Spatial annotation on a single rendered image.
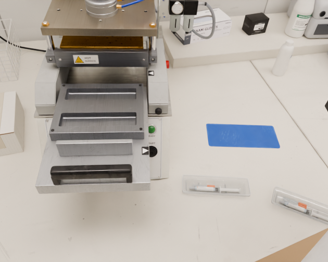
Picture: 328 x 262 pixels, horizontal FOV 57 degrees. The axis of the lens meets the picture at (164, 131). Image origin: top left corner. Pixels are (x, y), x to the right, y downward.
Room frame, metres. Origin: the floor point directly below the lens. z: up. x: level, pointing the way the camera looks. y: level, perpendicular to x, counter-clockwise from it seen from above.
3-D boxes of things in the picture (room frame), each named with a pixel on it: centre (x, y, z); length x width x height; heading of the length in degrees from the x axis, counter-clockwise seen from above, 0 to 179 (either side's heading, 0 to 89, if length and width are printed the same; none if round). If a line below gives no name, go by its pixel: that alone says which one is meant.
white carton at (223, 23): (1.22, -0.13, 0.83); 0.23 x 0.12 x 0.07; 118
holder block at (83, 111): (0.50, 0.15, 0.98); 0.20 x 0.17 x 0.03; 97
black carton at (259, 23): (1.27, -0.37, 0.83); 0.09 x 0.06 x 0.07; 114
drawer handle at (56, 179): (0.32, 0.13, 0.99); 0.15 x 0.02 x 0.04; 97
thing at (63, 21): (0.77, 0.16, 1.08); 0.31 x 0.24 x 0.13; 97
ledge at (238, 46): (1.27, -0.38, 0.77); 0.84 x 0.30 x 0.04; 106
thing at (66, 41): (0.73, 0.17, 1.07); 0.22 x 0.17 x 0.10; 97
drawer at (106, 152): (0.46, 0.15, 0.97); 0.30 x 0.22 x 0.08; 7
